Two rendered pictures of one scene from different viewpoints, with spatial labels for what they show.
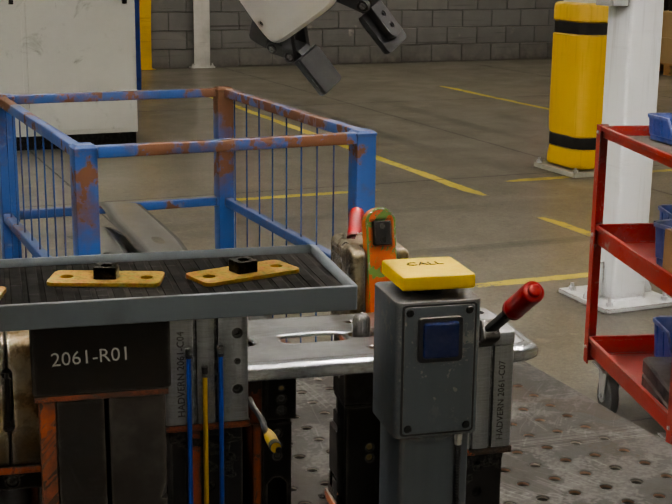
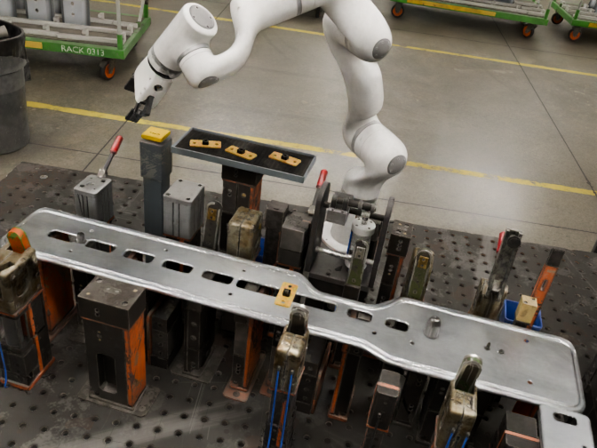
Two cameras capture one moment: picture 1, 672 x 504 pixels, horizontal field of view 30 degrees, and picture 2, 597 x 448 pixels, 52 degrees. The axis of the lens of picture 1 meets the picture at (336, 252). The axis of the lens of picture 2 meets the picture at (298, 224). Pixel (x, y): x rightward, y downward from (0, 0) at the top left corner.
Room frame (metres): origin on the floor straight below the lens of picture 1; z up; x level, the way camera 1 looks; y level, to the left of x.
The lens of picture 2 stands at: (2.16, 0.95, 1.92)
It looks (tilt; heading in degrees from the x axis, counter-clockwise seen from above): 33 degrees down; 205
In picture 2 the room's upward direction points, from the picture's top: 8 degrees clockwise
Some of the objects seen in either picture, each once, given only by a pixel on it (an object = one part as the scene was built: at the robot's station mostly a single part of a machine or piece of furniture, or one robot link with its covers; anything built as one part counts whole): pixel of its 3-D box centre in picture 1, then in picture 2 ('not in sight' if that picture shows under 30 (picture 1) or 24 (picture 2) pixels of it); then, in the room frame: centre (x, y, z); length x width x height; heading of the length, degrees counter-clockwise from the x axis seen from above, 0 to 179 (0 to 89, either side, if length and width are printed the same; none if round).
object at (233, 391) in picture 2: not in sight; (249, 335); (1.19, 0.41, 0.84); 0.17 x 0.06 x 0.29; 14
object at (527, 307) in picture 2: not in sight; (505, 356); (0.91, 0.98, 0.88); 0.04 x 0.04 x 0.36; 14
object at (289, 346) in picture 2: not in sight; (284, 394); (1.32, 0.59, 0.87); 0.12 x 0.09 x 0.35; 14
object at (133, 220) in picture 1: (168, 267); not in sight; (3.66, 0.50, 0.47); 1.20 x 0.80 x 0.95; 24
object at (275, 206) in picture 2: not in sight; (270, 266); (0.99, 0.34, 0.90); 0.05 x 0.05 x 0.40; 14
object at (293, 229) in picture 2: not in sight; (290, 279); (0.99, 0.40, 0.89); 0.13 x 0.11 x 0.38; 14
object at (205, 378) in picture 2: not in sight; (200, 320); (1.22, 0.28, 0.84); 0.13 x 0.11 x 0.29; 14
